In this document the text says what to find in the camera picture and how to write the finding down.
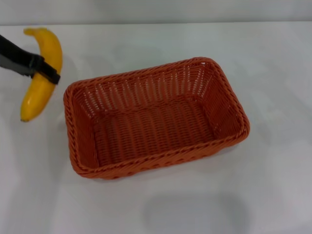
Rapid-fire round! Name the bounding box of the yellow banana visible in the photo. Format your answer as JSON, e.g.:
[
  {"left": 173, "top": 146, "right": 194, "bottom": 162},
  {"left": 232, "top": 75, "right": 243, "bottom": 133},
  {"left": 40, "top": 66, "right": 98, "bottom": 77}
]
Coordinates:
[{"left": 19, "top": 27, "right": 63, "bottom": 122}]

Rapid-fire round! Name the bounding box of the orange woven plastic basket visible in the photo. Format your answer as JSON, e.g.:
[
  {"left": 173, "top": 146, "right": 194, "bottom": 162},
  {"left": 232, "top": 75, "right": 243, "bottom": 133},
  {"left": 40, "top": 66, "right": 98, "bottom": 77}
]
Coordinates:
[{"left": 63, "top": 57, "right": 251, "bottom": 180}]

